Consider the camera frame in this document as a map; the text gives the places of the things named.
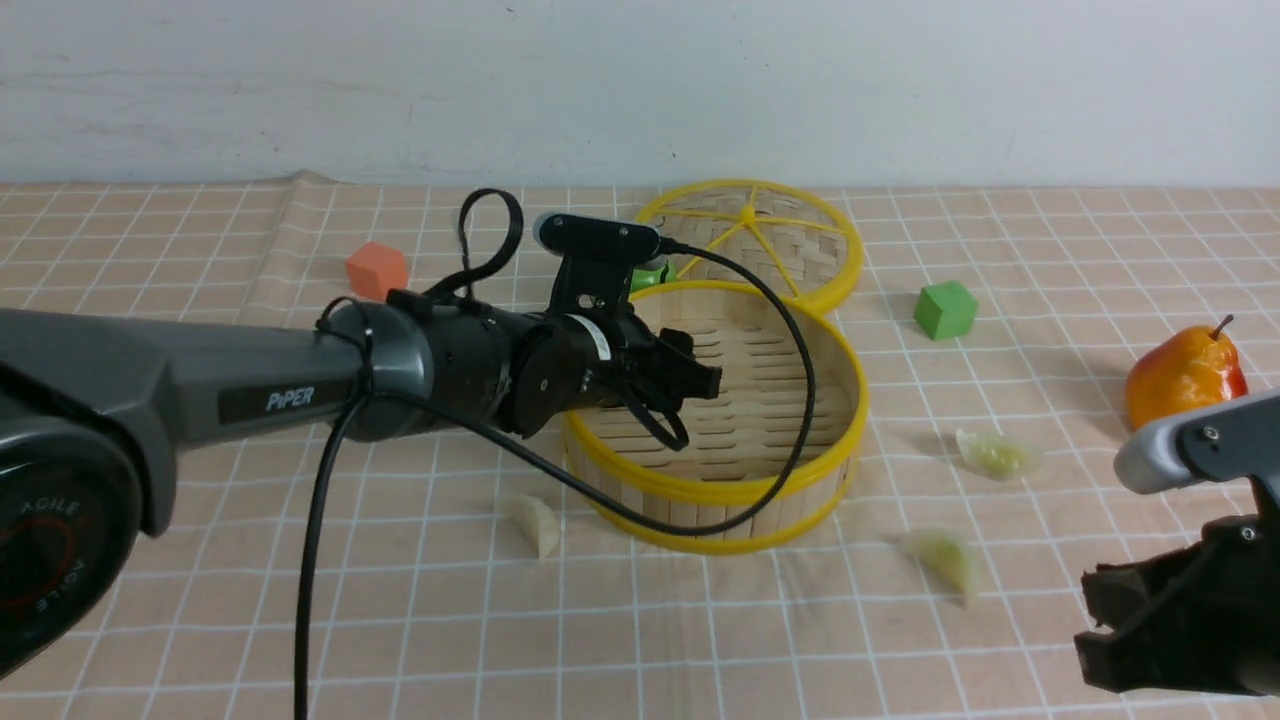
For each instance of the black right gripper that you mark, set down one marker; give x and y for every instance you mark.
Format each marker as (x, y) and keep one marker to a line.
(1202, 619)

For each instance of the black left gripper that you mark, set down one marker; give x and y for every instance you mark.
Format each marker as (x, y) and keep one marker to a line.
(577, 353)

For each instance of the white dumpling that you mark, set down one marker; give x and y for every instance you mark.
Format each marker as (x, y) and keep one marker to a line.
(539, 524)

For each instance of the greenish dumpling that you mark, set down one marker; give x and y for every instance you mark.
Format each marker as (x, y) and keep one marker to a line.
(946, 554)
(997, 457)

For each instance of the grey black robot arm left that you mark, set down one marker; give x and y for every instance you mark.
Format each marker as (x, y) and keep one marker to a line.
(98, 409)

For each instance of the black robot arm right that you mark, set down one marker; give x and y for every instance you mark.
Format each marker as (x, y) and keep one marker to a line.
(1203, 619)

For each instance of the bamboo steamer tray yellow rim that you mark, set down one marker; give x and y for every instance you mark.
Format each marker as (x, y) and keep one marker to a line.
(739, 441)

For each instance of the bamboo steamer lid yellow rim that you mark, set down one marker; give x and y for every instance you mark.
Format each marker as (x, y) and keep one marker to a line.
(796, 242)

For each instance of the green watermelon toy ball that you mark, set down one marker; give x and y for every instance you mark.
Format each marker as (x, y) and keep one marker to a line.
(650, 275)

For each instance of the orange yellow toy pear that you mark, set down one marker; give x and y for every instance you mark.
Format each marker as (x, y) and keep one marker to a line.
(1197, 367)

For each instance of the green foam cube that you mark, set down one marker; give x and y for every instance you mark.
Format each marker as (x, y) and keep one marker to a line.
(946, 310)

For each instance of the orange foam cube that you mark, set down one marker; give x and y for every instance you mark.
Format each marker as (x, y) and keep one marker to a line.
(375, 270)

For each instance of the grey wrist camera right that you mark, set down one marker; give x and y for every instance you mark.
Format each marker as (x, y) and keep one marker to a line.
(1236, 439)

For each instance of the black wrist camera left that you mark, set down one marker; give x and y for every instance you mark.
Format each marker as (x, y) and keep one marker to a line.
(609, 241)

